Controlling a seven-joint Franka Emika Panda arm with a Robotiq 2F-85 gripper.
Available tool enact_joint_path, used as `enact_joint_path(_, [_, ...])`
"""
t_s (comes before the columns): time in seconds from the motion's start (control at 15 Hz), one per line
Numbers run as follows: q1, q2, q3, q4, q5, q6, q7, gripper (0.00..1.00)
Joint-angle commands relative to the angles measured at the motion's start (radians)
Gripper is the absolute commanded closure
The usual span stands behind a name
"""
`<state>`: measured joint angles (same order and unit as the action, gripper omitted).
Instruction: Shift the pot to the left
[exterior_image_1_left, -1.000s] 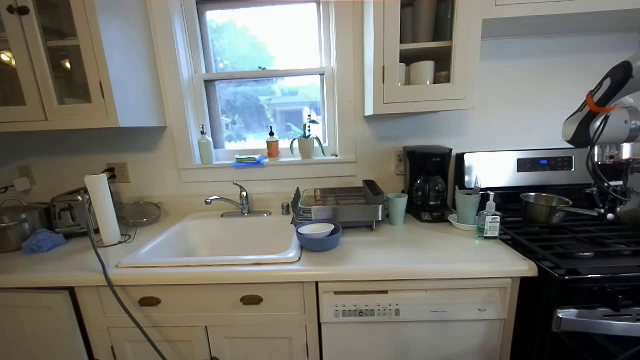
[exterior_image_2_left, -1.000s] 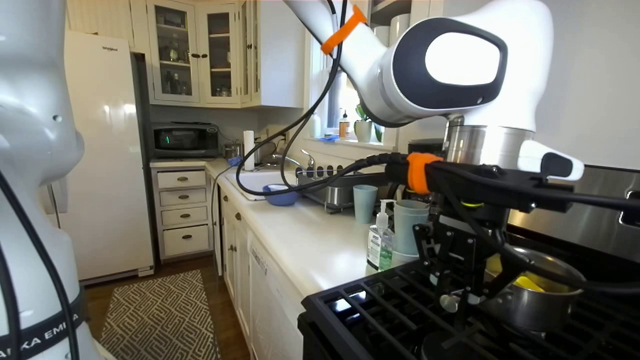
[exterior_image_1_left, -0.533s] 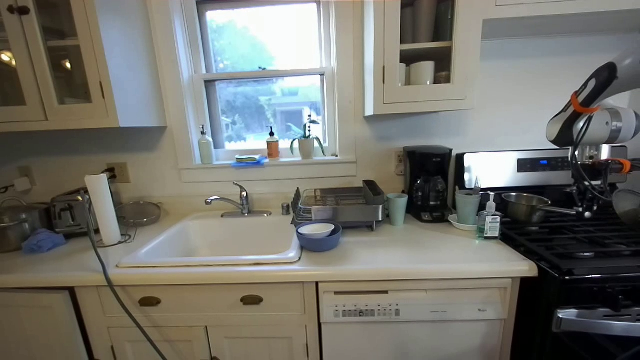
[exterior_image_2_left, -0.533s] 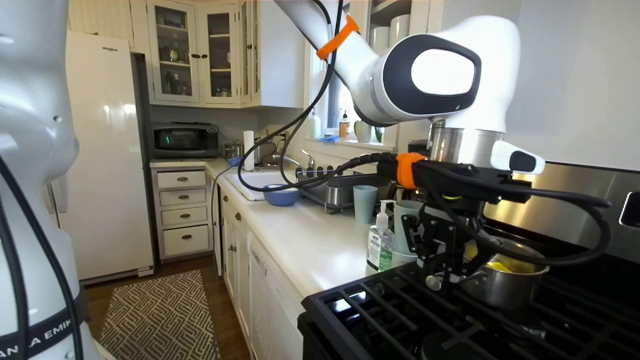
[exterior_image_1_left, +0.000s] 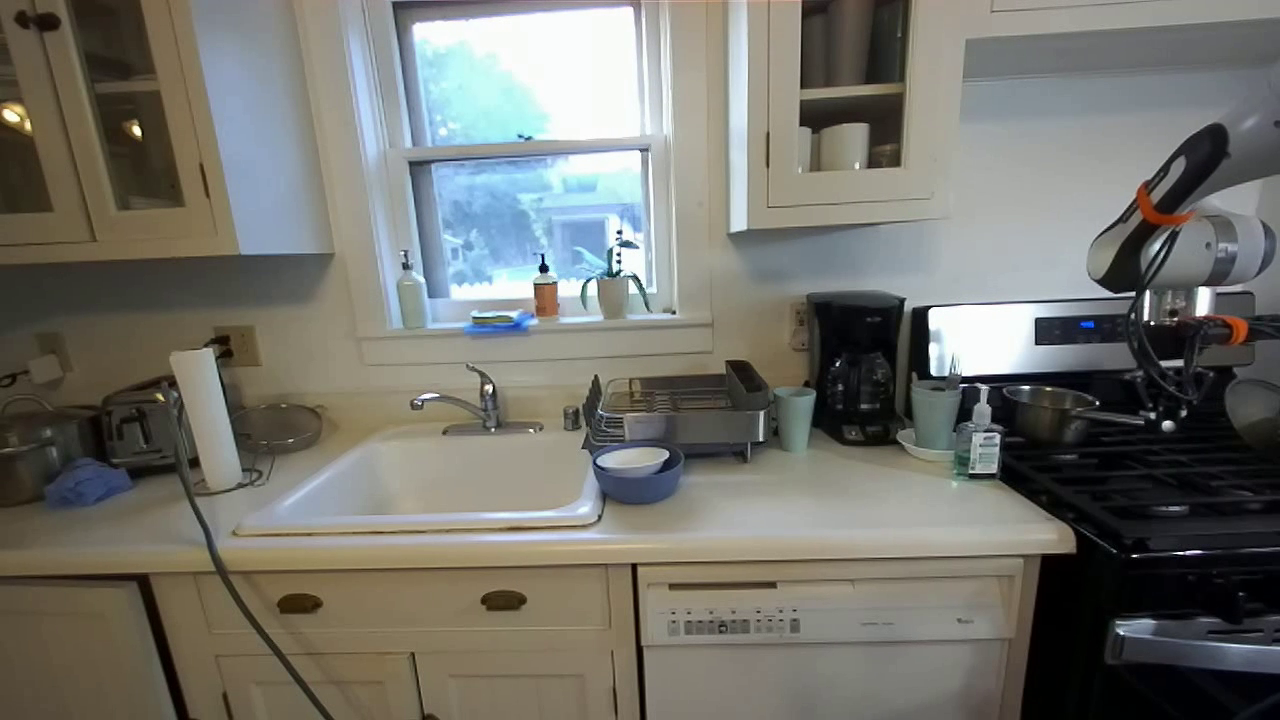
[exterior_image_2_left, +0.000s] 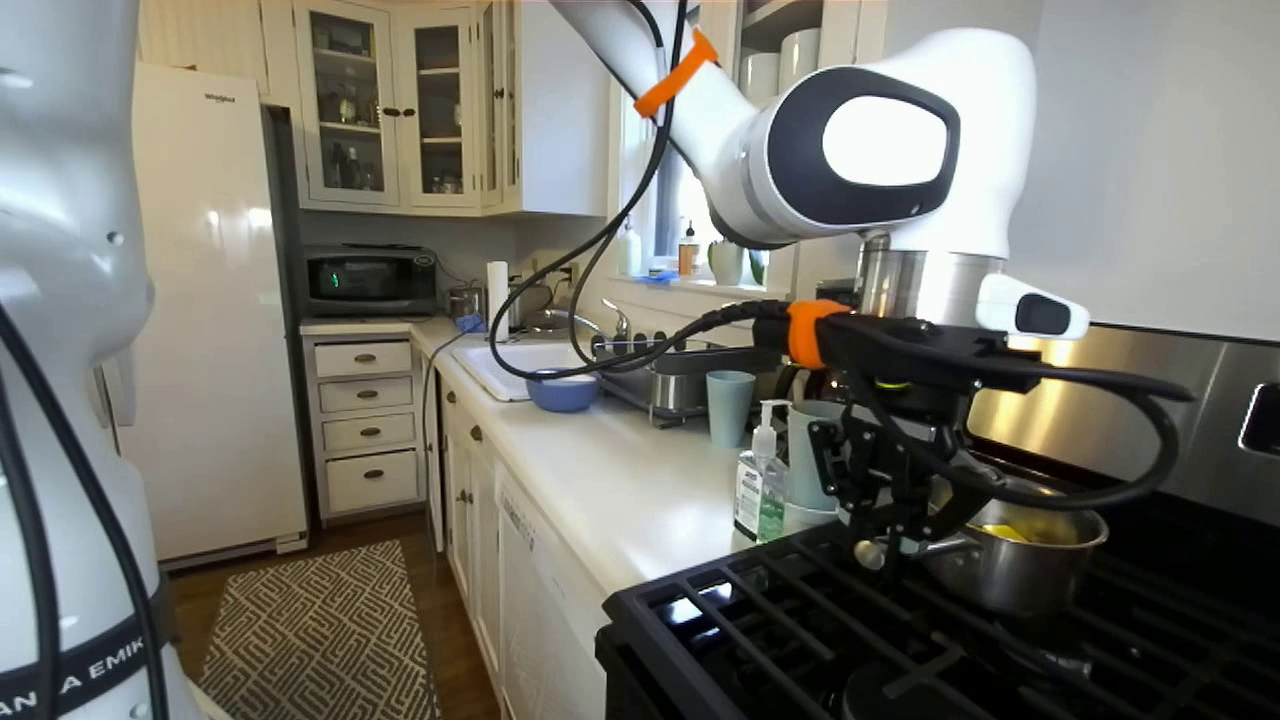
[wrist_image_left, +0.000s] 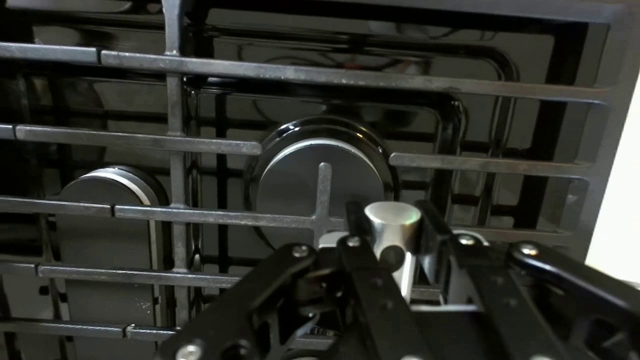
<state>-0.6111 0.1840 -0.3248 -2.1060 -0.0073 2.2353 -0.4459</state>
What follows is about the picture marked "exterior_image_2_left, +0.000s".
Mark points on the blue bowl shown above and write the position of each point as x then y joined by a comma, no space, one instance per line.
561,393

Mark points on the window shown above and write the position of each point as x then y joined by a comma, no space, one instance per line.
670,215

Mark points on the white dishwasher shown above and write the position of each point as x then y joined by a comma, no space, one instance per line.
545,610

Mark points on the black gas stove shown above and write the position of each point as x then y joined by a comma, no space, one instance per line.
1100,650

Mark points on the blue cloth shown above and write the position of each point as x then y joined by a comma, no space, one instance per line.
470,323

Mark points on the paper towel roll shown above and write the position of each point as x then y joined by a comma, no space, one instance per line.
497,295

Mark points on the yellow item in pot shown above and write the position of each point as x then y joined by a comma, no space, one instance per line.
1005,532

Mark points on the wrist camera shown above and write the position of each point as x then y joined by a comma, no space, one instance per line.
960,350

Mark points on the dish rack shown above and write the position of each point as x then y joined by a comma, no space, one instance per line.
700,365

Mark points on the white sink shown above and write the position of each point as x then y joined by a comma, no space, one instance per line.
510,365

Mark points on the black toaster oven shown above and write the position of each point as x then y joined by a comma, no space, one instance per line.
368,280

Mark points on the row of white mugs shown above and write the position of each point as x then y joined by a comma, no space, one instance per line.
780,65

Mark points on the white refrigerator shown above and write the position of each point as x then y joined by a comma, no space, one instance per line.
210,320

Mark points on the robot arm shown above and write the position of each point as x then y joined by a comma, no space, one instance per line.
880,140

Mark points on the white wall cabinets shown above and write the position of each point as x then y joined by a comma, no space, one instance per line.
430,110

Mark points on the chrome tap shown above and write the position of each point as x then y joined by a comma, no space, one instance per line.
620,325

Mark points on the steel pot in rack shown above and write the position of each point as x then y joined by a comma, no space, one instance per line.
675,392

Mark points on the teal plastic cup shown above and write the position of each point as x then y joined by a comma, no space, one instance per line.
730,405

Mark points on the clear pump soap bottle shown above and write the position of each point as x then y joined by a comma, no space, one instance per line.
760,490

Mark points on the white plant pot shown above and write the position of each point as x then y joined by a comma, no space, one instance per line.
726,263

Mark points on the small metal canister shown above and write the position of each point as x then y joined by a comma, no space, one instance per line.
465,303

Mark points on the orange soap bottle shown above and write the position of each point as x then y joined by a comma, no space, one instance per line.
688,255

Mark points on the patterned floor rug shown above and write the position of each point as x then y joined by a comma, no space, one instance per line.
320,640

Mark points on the white bottle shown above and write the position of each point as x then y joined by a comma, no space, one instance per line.
631,250

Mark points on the white drawer cabinet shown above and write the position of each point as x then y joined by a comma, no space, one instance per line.
365,430

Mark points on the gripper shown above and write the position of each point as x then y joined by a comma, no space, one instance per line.
905,405

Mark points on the wall socket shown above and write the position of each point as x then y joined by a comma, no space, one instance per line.
572,273

